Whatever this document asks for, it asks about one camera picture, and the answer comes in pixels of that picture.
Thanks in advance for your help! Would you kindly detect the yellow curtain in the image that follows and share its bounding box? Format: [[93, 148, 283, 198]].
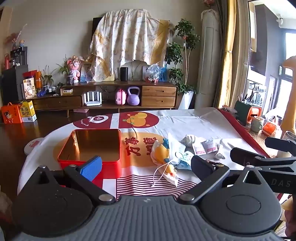
[[214, 0, 249, 109]]

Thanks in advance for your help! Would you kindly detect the black drink machine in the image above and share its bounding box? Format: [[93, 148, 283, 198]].
[[10, 46, 28, 67]]

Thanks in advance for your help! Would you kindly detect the purple kettlebell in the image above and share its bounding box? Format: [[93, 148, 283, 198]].
[[127, 86, 141, 106]]

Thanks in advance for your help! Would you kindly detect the pink doll figure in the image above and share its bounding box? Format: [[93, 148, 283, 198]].
[[67, 56, 81, 84]]

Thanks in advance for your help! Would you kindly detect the wooden television cabinet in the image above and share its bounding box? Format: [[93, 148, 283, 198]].
[[22, 80, 178, 117]]

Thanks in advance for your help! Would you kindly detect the red tin box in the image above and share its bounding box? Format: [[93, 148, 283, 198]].
[[57, 128, 122, 188]]

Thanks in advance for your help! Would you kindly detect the white orange cereal box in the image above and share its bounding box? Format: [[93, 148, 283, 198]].
[[21, 77, 37, 100]]

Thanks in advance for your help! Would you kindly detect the orange gift box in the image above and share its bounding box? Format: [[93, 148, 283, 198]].
[[1, 103, 23, 124]]

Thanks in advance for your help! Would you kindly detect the black television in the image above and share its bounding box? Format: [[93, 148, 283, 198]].
[[92, 17, 100, 47]]

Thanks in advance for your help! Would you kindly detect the small potted green plant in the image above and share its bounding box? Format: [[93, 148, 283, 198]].
[[57, 59, 74, 85]]

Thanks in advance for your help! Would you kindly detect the white drawstring duck pouch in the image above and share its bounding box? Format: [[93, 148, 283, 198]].
[[151, 161, 179, 188]]

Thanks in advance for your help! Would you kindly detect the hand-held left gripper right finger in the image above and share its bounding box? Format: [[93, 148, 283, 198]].
[[177, 155, 266, 205]]

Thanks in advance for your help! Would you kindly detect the dark bead bracelet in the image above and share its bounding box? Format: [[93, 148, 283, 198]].
[[203, 159, 225, 166]]

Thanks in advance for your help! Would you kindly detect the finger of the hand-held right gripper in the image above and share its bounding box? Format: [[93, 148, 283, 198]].
[[265, 137, 296, 153], [230, 147, 296, 173]]

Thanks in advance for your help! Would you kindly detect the red flat box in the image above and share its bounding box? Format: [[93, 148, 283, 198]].
[[23, 70, 38, 80]]

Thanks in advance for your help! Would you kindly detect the light wooden chair back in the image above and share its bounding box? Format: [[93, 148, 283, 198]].
[[282, 56, 296, 138]]

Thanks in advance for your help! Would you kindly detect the white router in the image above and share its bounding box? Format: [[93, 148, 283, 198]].
[[84, 91, 102, 106]]

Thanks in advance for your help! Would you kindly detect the tall potted tree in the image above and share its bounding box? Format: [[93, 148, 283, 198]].
[[165, 19, 200, 94]]

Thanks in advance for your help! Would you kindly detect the printed white red tablecloth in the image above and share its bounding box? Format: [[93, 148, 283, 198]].
[[17, 107, 289, 204]]

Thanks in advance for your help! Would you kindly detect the white gauze roll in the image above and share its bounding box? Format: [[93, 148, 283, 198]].
[[179, 134, 206, 147]]

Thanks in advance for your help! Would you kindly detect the orange container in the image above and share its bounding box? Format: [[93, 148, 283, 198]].
[[262, 122, 277, 137]]

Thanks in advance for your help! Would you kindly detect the plastic bag of toys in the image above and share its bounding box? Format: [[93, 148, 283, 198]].
[[145, 64, 163, 84]]

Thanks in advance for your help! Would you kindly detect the white planter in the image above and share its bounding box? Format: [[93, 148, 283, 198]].
[[178, 91, 195, 110]]

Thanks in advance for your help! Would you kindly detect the floral cover sheet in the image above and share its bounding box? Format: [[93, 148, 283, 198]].
[[89, 9, 175, 82]]

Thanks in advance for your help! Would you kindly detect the green mug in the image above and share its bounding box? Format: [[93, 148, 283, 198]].
[[250, 116, 264, 132]]

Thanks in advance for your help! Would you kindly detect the yellow carton box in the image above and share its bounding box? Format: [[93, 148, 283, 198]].
[[18, 100, 37, 122]]

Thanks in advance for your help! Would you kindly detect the orange plastic holder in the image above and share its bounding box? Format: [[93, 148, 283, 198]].
[[246, 107, 263, 124]]

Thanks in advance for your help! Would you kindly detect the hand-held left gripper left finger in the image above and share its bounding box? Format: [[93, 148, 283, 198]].
[[35, 156, 116, 205]]

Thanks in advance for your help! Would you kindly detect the dark green utensil holder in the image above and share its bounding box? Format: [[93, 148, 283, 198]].
[[234, 100, 253, 126]]

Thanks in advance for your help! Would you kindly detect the black cabinet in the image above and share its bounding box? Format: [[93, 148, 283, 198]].
[[0, 65, 29, 105]]

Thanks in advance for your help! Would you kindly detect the pink toy case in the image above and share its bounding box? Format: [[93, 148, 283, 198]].
[[115, 88, 127, 105]]

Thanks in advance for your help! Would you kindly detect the thin-leaved potted plant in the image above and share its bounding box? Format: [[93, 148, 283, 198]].
[[38, 66, 56, 90]]

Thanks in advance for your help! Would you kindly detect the standing air conditioner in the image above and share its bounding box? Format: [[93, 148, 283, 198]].
[[194, 9, 223, 109]]

